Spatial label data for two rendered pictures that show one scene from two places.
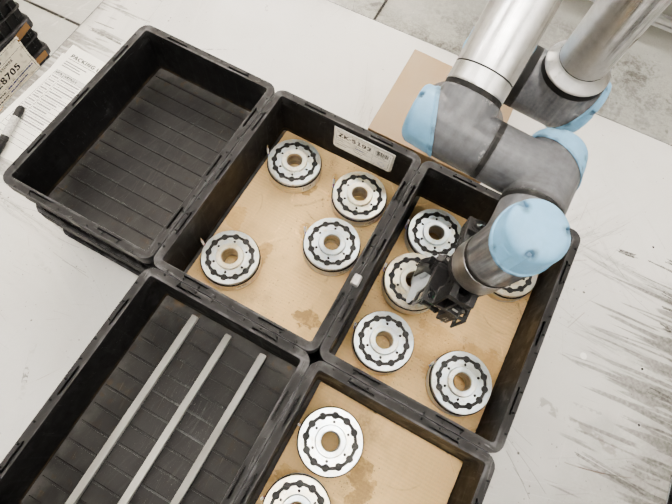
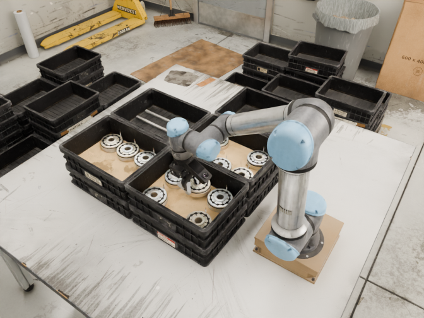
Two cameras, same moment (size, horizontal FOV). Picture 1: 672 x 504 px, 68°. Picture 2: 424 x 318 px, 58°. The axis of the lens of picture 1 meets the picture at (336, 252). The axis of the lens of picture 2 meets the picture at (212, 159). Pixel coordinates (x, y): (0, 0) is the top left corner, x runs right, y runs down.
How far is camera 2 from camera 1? 1.39 m
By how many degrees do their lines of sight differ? 57
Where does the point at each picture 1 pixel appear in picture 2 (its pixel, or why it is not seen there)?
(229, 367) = not seen: hidden behind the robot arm
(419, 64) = (332, 223)
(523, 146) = (209, 130)
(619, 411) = (125, 297)
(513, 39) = (240, 115)
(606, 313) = (177, 307)
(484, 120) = (219, 123)
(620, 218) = not seen: outside the picture
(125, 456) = (158, 122)
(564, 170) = (198, 138)
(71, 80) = not seen: hidden behind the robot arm
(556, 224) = (177, 126)
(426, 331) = (178, 194)
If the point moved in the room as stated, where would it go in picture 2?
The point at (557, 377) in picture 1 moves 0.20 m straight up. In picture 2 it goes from (150, 271) to (144, 240)
